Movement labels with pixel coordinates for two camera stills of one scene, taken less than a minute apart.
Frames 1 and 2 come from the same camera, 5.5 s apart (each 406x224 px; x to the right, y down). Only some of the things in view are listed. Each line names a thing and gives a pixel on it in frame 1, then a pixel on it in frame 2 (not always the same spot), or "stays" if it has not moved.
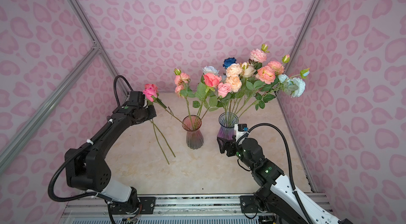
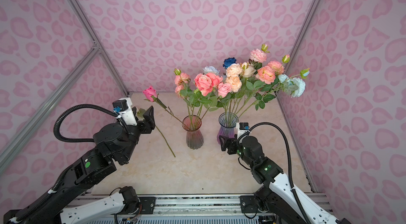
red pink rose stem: (151, 91) → (204, 84)
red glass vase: (192, 124) stays
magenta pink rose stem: (151, 91) stays
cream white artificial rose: (163, 137) stays
